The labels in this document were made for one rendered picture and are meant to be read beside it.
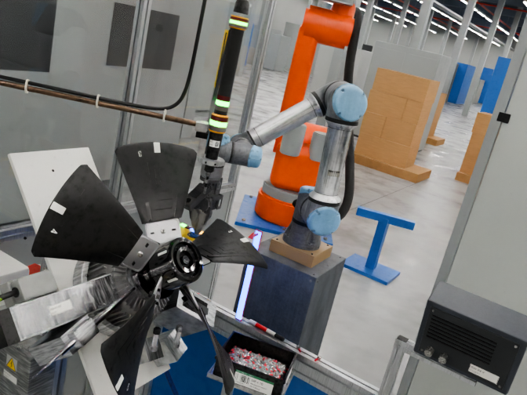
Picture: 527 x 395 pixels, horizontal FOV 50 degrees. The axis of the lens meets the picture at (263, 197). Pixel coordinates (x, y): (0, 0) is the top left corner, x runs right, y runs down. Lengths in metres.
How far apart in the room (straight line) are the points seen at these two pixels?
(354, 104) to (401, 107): 7.49
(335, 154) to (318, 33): 3.50
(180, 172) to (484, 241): 1.90
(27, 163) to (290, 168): 3.96
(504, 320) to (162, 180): 0.96
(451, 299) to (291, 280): 0.71
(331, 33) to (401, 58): 6.78
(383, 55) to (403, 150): 3.33
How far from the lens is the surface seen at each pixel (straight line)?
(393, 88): 9.46
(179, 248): 1.42
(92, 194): 1.32
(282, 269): 2.12
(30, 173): 1.59
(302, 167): 5.34
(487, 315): 1.59
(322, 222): 1.99
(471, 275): 3.12
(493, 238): 3.05
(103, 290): 1.45
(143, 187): 1.53
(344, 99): 1.89
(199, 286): 3.09
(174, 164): 1.56
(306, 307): 2.12
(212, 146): 1.42
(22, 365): 1.73
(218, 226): 1.73
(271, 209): 5.43
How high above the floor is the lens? 1.81
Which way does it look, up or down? 17 degrees down
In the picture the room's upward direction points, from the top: 13 degrees clockwise
